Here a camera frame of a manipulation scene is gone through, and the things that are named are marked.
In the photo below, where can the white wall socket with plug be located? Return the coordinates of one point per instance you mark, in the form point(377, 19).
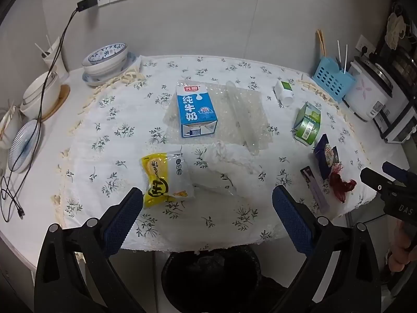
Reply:
point(366, 44)

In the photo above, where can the white bottle green label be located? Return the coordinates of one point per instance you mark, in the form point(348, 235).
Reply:
point(285, 95)

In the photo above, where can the black and white toaster oven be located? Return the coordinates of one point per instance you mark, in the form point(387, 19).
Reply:
point(397, 120)

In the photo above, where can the blue striped plate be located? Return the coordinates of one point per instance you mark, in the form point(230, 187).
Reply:
point(24, 146)

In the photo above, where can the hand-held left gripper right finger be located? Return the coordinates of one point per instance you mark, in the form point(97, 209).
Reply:
point(293, 221)

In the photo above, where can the yellow snack packet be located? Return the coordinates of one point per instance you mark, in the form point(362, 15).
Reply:
point(163, 182)

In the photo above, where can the red wrapper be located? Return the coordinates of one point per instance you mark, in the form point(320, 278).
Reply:
point(337, 182)

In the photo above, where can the blue patterned bowl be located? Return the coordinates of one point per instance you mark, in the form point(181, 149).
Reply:
point(107, 53)

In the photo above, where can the small green carton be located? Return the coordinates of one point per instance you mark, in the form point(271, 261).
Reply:
point(308, 125)

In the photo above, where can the white floral tablecloth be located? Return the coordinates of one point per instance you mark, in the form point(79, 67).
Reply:
point(114, 156)

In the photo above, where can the blue plastic basket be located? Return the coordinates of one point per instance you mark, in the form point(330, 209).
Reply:
point(329, 78)

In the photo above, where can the clear plastic wrapper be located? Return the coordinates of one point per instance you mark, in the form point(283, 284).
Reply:
point(221, 161)

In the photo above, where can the blue milk carton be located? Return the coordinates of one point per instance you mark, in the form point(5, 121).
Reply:
point(195, 107)

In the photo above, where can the white paper cup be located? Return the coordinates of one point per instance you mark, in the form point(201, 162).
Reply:
point(58, 60)

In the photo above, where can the cream knitted flower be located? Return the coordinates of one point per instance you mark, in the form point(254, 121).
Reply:
point(397, 27)

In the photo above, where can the white stick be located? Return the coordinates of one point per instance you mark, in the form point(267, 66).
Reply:
point(48, 42)
point(40, 49)

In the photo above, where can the black charger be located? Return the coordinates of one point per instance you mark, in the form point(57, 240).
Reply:
point(87, 4)

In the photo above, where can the white ceramic dish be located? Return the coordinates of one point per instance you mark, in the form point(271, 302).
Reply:
point(8, 127)

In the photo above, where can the wooden coaster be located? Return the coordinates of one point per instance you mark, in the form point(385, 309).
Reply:
point(62, 96)

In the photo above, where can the wooden chopstick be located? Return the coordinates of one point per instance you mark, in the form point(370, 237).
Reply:
point(318, 42)
point(322, 42)

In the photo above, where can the black trash bin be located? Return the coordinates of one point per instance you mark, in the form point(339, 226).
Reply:
point(211, 283)

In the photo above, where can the dark blue snack wrapper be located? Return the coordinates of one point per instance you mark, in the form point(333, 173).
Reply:
point(325, 156)

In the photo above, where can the white bowl blue rim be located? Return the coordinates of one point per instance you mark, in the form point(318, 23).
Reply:
point(104, 69)

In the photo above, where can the purple wrapper strip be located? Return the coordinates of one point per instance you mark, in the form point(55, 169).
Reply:
point(316, 190)

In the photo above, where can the person's right hand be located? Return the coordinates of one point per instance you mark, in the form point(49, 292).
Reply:
point(402, 244)

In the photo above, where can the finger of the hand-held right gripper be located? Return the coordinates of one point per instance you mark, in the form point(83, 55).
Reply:
point(399, 173)
point(376, 181)

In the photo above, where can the clear bubble wrap sheet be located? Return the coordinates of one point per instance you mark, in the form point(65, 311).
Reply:
point(236, 111)

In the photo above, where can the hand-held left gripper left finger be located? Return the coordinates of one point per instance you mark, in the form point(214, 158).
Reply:
point(122, 221)

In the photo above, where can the white rice cooker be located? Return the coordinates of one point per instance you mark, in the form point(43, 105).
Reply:
point(365, 91)

